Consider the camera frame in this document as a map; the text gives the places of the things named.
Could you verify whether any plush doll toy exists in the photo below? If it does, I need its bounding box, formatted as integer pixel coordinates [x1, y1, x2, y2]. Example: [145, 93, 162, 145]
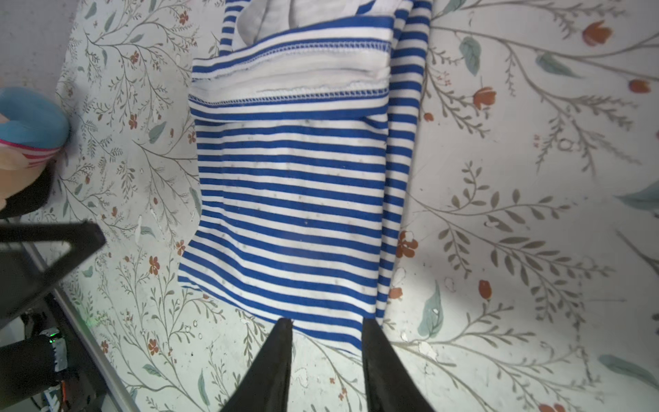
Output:
[1, 87, 70, 219]

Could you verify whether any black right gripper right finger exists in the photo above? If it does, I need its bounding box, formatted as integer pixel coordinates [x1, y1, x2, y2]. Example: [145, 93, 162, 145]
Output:
[361, 319, 434, 412]

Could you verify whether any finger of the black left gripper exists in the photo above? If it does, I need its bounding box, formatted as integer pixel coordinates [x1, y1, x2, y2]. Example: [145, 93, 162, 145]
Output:
[1, 221, 106, 327]

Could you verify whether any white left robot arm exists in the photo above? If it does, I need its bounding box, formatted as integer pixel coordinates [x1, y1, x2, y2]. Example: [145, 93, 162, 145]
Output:
[1, 221, 109, 411]

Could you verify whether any blue white striped tank top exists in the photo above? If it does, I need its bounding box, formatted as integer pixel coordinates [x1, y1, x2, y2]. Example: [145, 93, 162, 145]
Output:
[178, 1, 432, 353]

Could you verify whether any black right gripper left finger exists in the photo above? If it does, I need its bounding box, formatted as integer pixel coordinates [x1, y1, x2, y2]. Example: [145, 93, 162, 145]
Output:
[221, 319, 293, 412]

